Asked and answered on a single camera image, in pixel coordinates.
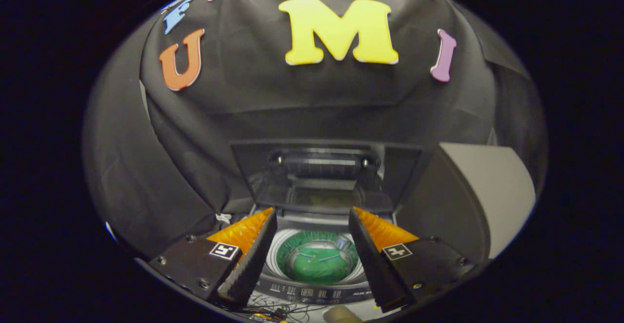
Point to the green polo shirt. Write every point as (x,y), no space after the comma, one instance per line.
(317,264)

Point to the black backdrop cloth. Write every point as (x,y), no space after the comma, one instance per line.
(292,104)

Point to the beige cabinet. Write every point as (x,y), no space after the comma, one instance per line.
(487,191)

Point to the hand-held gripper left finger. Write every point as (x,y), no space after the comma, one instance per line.
(251,264)

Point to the grey washing machine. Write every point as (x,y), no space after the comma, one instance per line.
(317,294)

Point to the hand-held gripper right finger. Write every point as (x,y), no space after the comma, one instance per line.
(373,264)

